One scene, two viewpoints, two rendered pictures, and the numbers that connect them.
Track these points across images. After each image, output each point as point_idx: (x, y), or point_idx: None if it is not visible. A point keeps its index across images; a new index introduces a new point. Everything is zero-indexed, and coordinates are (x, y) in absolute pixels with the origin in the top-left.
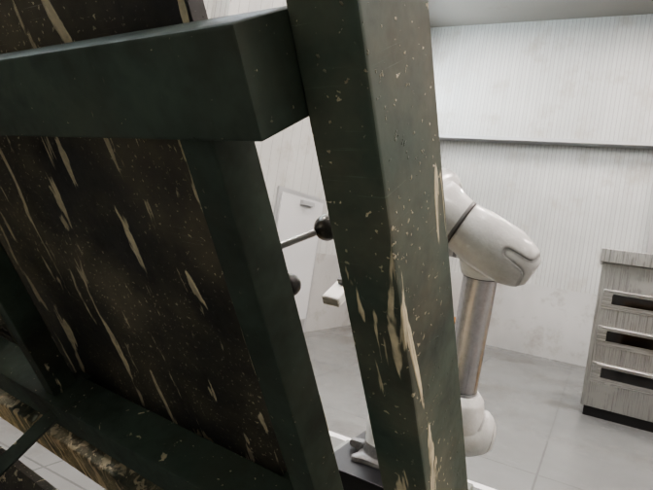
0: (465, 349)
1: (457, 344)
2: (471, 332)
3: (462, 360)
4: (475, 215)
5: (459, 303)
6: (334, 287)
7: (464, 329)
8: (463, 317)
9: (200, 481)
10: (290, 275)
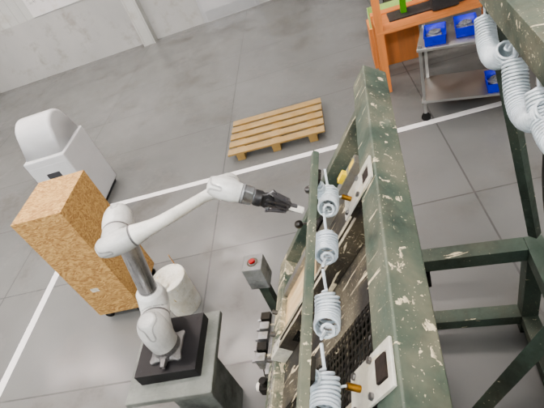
0: (148, 268)
1: (146, 271)
2: (145, 259)
3: (150, 274)
4: (235, 177)
5: (133, 257)
6: (299, 209)
7: (144, 261)
8: (141, 258)
9: None
10: (299, 220)
